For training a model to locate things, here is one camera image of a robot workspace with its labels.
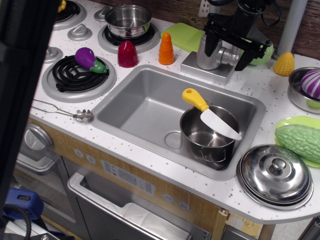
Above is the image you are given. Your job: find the grey stove knob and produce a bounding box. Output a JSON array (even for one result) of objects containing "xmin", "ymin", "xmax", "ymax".
[
  {"xmin": 67, "ymin": 23, "xmax": 93, "ymax": 42},
  {"xmin": 43, "ymin": 46, "xmax": 63, "ymax": 64},
  {"xmin": 93, "ymin": 6, "xmax": 112, "ymax": 22}
]

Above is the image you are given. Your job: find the red toy pepper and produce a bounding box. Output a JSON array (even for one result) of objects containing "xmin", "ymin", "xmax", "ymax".
[{"xmin": 117, "ymin": 40, "xmax": 139, "ymax": 68}]

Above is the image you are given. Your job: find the purple striped toy onion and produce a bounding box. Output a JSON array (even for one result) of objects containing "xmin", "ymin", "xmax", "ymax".
[{"xmin": 301, "ymin": 69, "xmax": 320, "ymax": 100}]

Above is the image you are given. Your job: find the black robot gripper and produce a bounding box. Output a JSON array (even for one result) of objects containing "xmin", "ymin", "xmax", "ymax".
[{"xmin": 204, "ymin": 13, "xmax": 272, "ymax": 71}]

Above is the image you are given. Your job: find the grey toy sink basin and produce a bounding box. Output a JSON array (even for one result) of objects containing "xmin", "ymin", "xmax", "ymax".
[{"xmin": 91, "ymin": 65, "xmax": 266, "ymax": 180}]

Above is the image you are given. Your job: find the grey oven door handle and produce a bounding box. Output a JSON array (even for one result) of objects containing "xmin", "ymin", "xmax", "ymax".
[{"xmin": 16, "ymin": 153, "xmax": 61, "ymax": 176}]

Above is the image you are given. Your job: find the steel pot lid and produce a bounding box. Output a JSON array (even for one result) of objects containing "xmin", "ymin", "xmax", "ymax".
[{"xmin": 236, "ymin": 144, "xmax": 314, "ymax": 211}]

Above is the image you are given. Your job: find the orange toy carrot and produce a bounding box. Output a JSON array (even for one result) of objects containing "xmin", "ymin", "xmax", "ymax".
[{"xmin": 158, "ymin": 32, "xmax": 175, "ymax": 65}]

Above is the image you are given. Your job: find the black front stove burner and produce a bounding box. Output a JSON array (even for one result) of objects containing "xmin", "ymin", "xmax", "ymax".
[{"xmin": 52, "ymin": 55, "xmax": 110, "ymax": 92}]

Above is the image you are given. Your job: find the blue clamp tool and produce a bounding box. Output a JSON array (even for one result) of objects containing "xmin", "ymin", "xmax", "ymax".
[{"xmin": 2, "ymin": 188, "xmax": 44, "ymax": 220}]

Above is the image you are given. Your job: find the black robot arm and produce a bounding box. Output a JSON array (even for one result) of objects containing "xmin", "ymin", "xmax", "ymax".
[{"xmin": 204, "ymin": 0, "xmax": 282, "ymax": 71}]

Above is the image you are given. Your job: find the grey stove knob back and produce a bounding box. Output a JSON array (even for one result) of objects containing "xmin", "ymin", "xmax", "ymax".
[{"xmin": 93, "ymin": 6, "xmax": 112, "ymax": 22}]

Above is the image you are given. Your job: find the light green plate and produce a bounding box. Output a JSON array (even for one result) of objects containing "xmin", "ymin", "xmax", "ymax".
[{"xmin": 275, "ymin": 115, "xmax": 320, "ymax": 168}]

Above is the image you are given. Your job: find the steel bowl right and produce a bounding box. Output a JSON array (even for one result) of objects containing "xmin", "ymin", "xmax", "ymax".
[{"xmin": 287, "ymin": 67, "xmax": 320, "ymax": 115}]

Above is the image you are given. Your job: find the silver toy faucet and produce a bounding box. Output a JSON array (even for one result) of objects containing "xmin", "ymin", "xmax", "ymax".
[{"xmin": 180, "ymin": 34, "xmax": 235, "ymax": 86}]

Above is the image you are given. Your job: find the metal pasta server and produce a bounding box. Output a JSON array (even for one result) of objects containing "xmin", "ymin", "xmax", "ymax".
[{"xmin": 31, "ymin": 99, "xmax": 94, "ymax": 122}]

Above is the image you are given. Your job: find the black back left burner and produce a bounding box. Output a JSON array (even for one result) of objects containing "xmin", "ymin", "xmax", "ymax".
[{"xmin": 55, "ymin": 0, "xmax": 80, "ymax": 22}]

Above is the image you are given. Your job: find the grey vertical pole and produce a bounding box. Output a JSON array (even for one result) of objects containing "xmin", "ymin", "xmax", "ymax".
[{"xmin": 272, "ymin": 0, "xmax": 308, "ymax": 60}]

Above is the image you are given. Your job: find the black back right burner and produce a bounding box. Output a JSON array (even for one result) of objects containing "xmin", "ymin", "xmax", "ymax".
[{"xmin": 103, "ymin": 26, "xmax": 155, "ymax": 46}]

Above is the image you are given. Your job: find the yellow toy corn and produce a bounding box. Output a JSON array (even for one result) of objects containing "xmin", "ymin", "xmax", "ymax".
[{"xmin": 273, "ymin": 52, "xmax": 295, "ymax": 77}]

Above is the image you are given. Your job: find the green cutting board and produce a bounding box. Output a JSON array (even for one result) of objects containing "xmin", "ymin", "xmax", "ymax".
[{"xmin": 160, "ymin": 22, "xmax": 204, "ymax": 53}]

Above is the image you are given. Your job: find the grey stove knob middle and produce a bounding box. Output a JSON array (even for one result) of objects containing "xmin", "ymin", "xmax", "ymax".
[{"xmin": 67, "ymin": 23, "xmax": 93, "ymax": 42}]

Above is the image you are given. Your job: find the steel pot on stove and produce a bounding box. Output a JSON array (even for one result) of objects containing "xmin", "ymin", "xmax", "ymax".
[{"xmin": 104, "ymin": 4, "xmax": 152, "ymax": 39}]

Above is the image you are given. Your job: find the black foreground post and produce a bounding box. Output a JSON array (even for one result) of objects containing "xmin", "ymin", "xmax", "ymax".
[{"xmin": 0, "ymin": 0, "xmax": 60, "ymax": 206}]

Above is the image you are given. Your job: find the grey stove knob left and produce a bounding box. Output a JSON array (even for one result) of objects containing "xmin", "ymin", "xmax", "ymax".
[{"xmin": 43, "ymin": 46, "xmax": 63, "ymax": 64}]

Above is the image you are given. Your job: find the steel pot in sink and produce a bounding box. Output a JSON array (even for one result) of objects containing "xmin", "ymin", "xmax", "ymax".
[{"xmin": 179, "ymin": 107, "xmax": 236, "ymax": 170}]

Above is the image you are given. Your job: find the silver oven dial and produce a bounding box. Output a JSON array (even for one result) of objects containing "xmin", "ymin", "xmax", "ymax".
[{"xmin": 24, "ymin": 123, "xmax": 54, "ymax": 151}]

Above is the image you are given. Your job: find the green toy bitter melon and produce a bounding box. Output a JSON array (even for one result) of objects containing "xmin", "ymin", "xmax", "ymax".
[{"xmin": 275, "ymin": 124, "xmax": 320, "ymax": 163}]

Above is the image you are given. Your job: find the yellow toy bell pepper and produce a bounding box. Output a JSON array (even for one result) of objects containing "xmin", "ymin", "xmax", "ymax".
[{"xmin": 57, "ymin": 0, "xmax": 67, "ymax": 13}]

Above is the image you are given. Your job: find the silver faucet lever handle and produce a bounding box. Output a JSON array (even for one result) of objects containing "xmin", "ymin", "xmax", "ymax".
[{"xmin": 216, "ymin": 46, "xmax": 242, "ymax": 67}]

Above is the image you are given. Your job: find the yellow handled toy knife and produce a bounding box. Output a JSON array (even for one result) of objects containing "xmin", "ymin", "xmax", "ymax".
[{"xmin": 182, "ymin": 88, "xmax": 242, "ymax": 141}]

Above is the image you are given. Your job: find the purple toy eggplant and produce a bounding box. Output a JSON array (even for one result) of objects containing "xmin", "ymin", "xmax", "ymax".
[{"xmin": 74, "ymin": 47, "xmax": 107, "ymax": 74}]

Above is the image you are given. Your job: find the green toy cabbage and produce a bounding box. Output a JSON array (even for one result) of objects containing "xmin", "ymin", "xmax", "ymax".
[{"xmin": 249, "ymin": 43, "xmax": 274, "ymax": 66}]

